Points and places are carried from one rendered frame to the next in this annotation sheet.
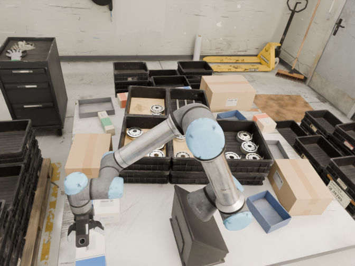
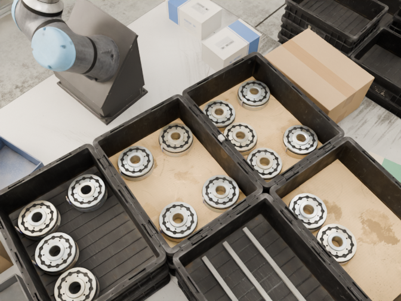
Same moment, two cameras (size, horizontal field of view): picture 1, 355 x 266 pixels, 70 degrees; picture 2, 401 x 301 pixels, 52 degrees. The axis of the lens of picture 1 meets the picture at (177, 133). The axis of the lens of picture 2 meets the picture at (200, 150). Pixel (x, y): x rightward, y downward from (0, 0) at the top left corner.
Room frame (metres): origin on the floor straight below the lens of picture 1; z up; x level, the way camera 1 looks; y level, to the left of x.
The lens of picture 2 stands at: (1.73, -0.30, 1.88)
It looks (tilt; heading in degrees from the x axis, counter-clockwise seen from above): 59 degrees down; 152
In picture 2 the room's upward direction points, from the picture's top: straight up
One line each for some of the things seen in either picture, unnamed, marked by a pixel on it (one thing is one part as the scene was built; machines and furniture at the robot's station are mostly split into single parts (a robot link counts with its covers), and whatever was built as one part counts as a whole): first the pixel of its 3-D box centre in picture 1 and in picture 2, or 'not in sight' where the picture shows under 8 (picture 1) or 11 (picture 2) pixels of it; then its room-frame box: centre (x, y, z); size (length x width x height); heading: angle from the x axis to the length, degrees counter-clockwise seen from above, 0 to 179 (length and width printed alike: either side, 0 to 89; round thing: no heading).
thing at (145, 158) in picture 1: (145, 136); (260, 114); (1.18, 0.19, 0.92); 0.40 x 0.30 x 0.02; 7
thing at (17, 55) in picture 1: (14, 54); not in sight; (2.16, 1.57, 0.88); 0.25 x 0.19 x 0.03; 18
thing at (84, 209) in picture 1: (79, 203); not in sight; (0.54, 0.32, 1.10); 0.08 x 0.08 x 0.05
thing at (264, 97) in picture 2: not in sight; (253, 92); (1.07, 0.25, 0.86); 0.10 x 0.10 x 0.01
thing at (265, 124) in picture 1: (263, 122); not in sight; (1.75, -0.69, 0.74); 0.16 x 0.12 x 0.07; 24
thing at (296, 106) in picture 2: (145, 142); (258, 124); (1.18, 0.19, 0.87); 0.40 x 0.30 x 0.11; 7
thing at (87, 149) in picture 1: (91, 159); (312, 82); (1.07, 0.50, 0.78); 0.30 x 0.22 x 0.16; 10
